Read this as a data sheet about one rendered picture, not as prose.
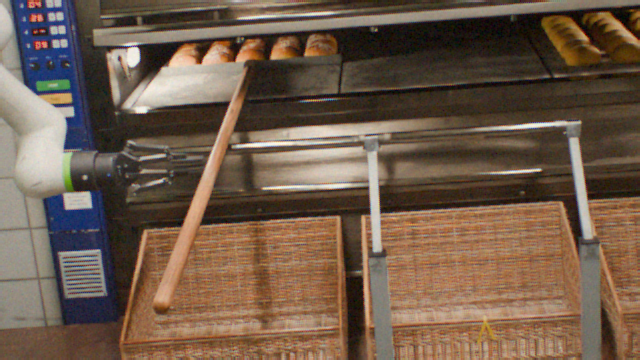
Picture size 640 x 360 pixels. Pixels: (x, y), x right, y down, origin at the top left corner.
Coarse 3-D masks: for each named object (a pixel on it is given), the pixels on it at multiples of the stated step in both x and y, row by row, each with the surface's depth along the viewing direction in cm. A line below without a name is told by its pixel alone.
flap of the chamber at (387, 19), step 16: (576, 0) 303; (592, 0) 303; (608, 0) 303; (624, 0) 303; (368, 16) 307; (384, 16) 307; (400, 16) 306; (416, 16) 306; (432, 16) 306; (448, 16) 306; (464, 16) 305; (480, 16) 305; (496, 16) 312; (160, 32) 311; (176, 32) 310; (192, 32) 310; (208, 32) 310; (224, 32) 309; (240, 32) 309; (256, 32) 309; (272, 32) 309; (288, 32) 312
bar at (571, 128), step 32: (448, 128) 292; (480, 128) 291; (512, 128) 290; (544, 128) 290; (576, 128) 289; (576, 160) 287; (576, 192) 284; (384, 256) 278; (384, 288) 280; (384, 320) 283; (384, 352) 285
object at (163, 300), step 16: (240, 80) 346; (240, 96) 329; (224, 128) 298; (224, 144) 286; (208, 176) 262; (208, 192) 254; (192, 208) 242; (192, 224) 234; (192, 240) 228; (176, 256) 218; (176, 272) 212; (160, 288) 205; (176, 288) 208; (160, 304) 200
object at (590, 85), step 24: (624, 72) 328; (312, 96) 333; (336, 96) 330; (360, 96) 328; (384, 96) 328; (408, 96) 327; (432, 96) 327; (456, 96) 327; (480, 96) 327; (504, 96) 326; (528, 96) 326; (552, 96) 326; (120, 120) 333; (144, 120) 333; (168, 120) 333; (192, 120) 332; (216, 120) 332
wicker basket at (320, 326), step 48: (144, 240) 334; (240, 240) 338; (288, 240) 337; (336, 240) 336; (144, 288) 330; (240, 288) 338; (288, 288) 337; (336, 288) 337; (144, 336) 325; (192, 336) 297; (240, 336) 297; (288, 336) 296; (336, 336) 296
